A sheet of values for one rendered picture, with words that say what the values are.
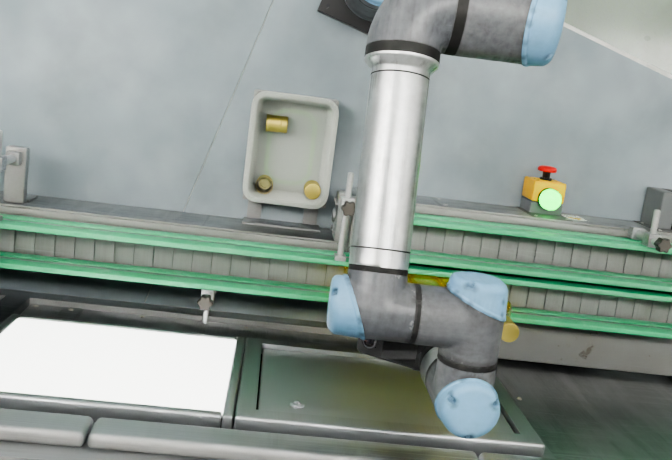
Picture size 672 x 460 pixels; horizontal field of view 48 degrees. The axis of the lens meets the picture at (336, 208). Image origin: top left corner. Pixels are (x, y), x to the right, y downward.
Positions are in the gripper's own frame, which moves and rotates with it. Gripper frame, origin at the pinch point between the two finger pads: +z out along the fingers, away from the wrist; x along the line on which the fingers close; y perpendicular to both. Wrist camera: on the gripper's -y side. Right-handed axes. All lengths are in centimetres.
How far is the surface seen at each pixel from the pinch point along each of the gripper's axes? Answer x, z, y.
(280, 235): 5.7, 28.7, -22.1
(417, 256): 6.0, 21.7, 4.4
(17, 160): 15, 28, -74
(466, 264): 6.0, 19.8, 13.7
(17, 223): 4, 21, -71
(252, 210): 8, 40, -28
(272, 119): 28, 36, -26
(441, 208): 14.8, 28.8, 9.3
